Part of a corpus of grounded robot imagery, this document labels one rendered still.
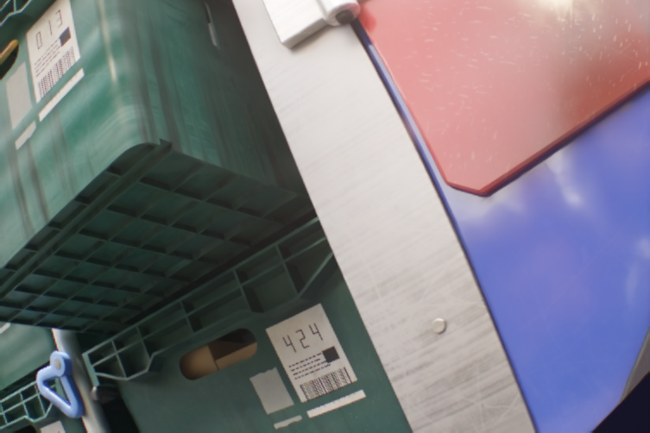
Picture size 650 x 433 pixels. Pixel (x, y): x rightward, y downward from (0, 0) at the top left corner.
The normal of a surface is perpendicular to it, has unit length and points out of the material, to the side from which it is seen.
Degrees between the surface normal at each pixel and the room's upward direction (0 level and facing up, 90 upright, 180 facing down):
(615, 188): 90
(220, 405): 94
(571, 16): 90
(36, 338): 96
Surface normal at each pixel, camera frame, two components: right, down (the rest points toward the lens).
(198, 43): 0.84, -0.44
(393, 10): -0.46, -0.21
